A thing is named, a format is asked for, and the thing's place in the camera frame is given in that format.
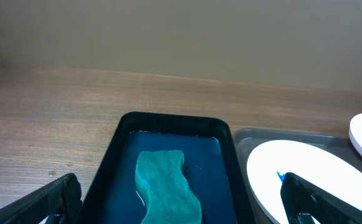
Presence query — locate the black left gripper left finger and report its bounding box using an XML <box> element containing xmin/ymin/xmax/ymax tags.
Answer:
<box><xmin>0</xmin><ymin>173</ymin><xmax>82</xmax><ymax>224</ymax></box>

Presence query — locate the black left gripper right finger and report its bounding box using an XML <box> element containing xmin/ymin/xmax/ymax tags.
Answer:
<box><xmin>280</xmin><ymin>172</ymin><xmax>362</xmax><ymax>224</ymax></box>

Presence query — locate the white plate with blue stain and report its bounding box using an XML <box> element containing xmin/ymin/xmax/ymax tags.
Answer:
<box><xmin>246</xmin><ymin>140</ymin><xmax>362</xmax><ymax>223</ymax></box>

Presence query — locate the green yellow scrub sponge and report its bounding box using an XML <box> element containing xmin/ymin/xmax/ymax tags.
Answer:
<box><xmin>135</xmin><ymin>150</ymin><xmax>202</xmax><ymax>224</ymax></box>

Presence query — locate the grey metal serving tray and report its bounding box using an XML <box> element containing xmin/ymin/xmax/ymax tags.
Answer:
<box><xmin>234</xmin><ymin>128</ymin><xmax>362</xmax><ymax>223</ymax></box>

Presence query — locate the black water tray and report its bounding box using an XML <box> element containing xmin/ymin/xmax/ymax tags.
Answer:
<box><xmin>78</xmin><ymin>112</ymin><xmax>256</xmax><ymax>223</ymax></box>

